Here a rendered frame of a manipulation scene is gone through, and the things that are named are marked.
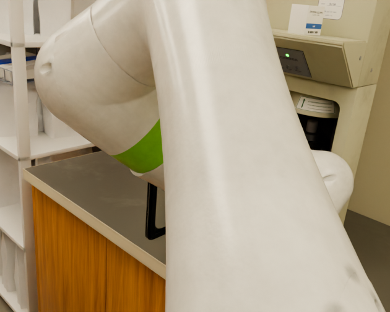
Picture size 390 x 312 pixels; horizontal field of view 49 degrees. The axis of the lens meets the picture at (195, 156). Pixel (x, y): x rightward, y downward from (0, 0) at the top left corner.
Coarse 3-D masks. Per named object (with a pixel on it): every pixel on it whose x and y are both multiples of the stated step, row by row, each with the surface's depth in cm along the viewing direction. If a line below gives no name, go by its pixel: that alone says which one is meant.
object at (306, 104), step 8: (296, 96) 107; (304, 96) 106; (312, 96) 105; (296, 104) 107; (304, 104) 105; (312, 104) 104; (320, 104) 104; (328, 104) 104; (336, 104) 105; (304, 112) 105; (312, 112) 104; (320, 112) 104; (328, 112) 104; (336, 112) 105
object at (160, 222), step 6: (162, 192) 103; (162, 198) 104; (156, 204) 103; (162, 204) 105; (156, 210) 103; (162, 210) 105; (156, 216) 104; (162, 216) 106; (156, 222) 105; (162, 222) 107
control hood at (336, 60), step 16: (272, 32) 92; (288, 48) 93; (304, 48) 89; (320, 48) 86; (336, 48) 84; (352, 48) 85; (320, 64) 91; (336, 64) 88; (352, 64) 88; (320, 80) 96; (336, 80) 92; (352, 80) 90
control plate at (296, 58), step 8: (280, 48) 94; (280, 56) 97; (296, 56) 93; (304, 56) 92; (288, 64) 98; (296, 64) 96; (304, 64) 94; (288, 72) 100; (296, 72) 99; (304, 72) 97
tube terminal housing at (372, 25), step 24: (288, 0) 100; (312, 0) 96; (360, 0) 89; (384, 0) 90; (288, 24) 102; (336, 24) 94; (360, 24) 90; (384, 24) 93; (384, 48) 98; (360, 72) 92; (336, 96) 97; (360, 96) 96; (360, 120) 100; (336, 144) 99; (360, 144) 105
